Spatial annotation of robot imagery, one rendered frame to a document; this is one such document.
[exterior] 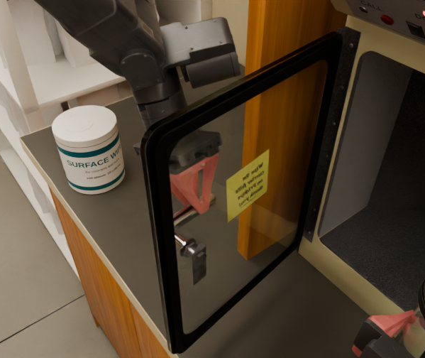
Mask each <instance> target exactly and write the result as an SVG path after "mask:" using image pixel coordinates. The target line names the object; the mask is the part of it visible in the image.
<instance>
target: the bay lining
mask: <svg viewBox="0 0 425 358"><path fill-rule="evenodd" d="M366 205H372V206H380V207H394V208H402V209H410V210H424V211H425V74H424V73H422V72H420V71H418V70H415V69H414V68H411V67H409V66H407V65H404V64H402V63H399V62H397V61H396V60H393V59H391V58H388V57H386V56H384V55H381V54H379V53H376V52H375V51H368V52H366V53H364V54H362V56H361V57H360V59H359V61H358V66H357V70H356V73H355V78H354V82H353V87H352V90H351V95H350V99H349V102H348V108H347V111H346V116H345V119H344V123H343V128H342V132H341V137H340V140H339V143H338V148H337V152H336V157H335V161H334V164H333V169H332V172H331V178H330V181H329V186H328V190H327V193H326V199H325V202H324V207H323V210H322V213H321V219H320V223H319V228H318V231H317V234H318V237H321V236H322V235H324V234H325V233H327V232H328V231H330V230H331V229H333V228H334V227H336V226H337V225H339V224H340V223H342V222H343V221H344V220H346V219H348V218H349V217H350V216H352V215H354V214H355V213H356V212H358V211H359V210H361V209H363V208H364V207H365V206H366Z"/></svg>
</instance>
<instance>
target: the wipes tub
mask: <svg viewBox="0 0 425 358"><path fill-rule="evenodd" d="M52 130H53V134H54V137H55V142H56V144H57V149H58V151H59V154H60V158H61V161H62V165H63V168H64V170H65V175H66V177H67V180H68V183H69V185H70V187H71V188H72V189H73V190H76V191H77V192H80V193H84V194H90V195H93V194H99V193H103V192H107V191H109V190H111V189H113V188H115V187H116V186H117V185H118V184H119V183H120V182H121V181H122V180H123V178H124V175H125V167H124V162H123V154H122V150H121V142H120V137H119V132H118V125H117V121H116V115H115V114H114V113H113V112H112V111H111V110H110V109H107V108H105V107H100V106H95V105H87V106H80V107H75V108H72V109H69V110H67V111H65V112H63V113H61V114H60V115H59V116H58V117H57V118H56V119H55V120H54V122H53V125H52Z"/></svg>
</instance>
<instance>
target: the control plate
mask: <svg viewBox="0 0 425 358"><path fill-rule="evenodd" d="M346 3H347V4H348V6H349V8H350V9H351V11H352V12H353V15H354V16H357V17H359V18H362V19H364V20H366V21H369V22H371V23H374V24H377V25H379V26H382V27H384V28H387V29H390V30H391V31H394V32H397V33H400V34H402V35H404V36H407V37H409V38H412V39H414V40H417V41H420V42H422V43H425V39H423V38H420V37H418V36H415V35H412V34H411V33H410V30H409V27H408V25H407V22H406V21H410V22H412V23H415V24H417V25H420V26H421V27H422V29H423V32H424V35H425V15H423V13H422V11H423V10H425V0H346ZM360 6H362V7H363V8H365V9H367V11H368V13H364V12H362V11H361V10H360V9H359V7H360ZM383 14H384V15H387V16H389V17H390V18H392V19H393V21H394V23H393V24H392V25H391V26H390V25H387V24H386V23H384V22H382V20H381V18H380V17H381V16H382V15H383Z"/></svg>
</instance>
